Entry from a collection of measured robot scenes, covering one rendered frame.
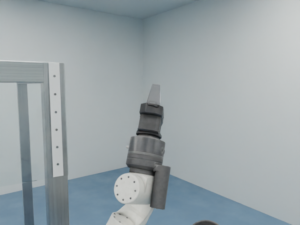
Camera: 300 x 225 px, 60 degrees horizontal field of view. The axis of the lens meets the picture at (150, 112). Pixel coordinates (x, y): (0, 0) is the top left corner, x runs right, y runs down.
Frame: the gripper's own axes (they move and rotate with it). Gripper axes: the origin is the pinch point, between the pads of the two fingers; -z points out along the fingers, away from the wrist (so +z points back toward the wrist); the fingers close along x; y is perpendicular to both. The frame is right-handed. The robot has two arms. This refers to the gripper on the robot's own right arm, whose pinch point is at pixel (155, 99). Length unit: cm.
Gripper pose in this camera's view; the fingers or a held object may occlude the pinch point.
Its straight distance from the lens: 68.0
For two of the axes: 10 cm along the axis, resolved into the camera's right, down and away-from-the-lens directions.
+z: -1.6, 9.5, -2.7
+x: -0.6, -2.8, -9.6
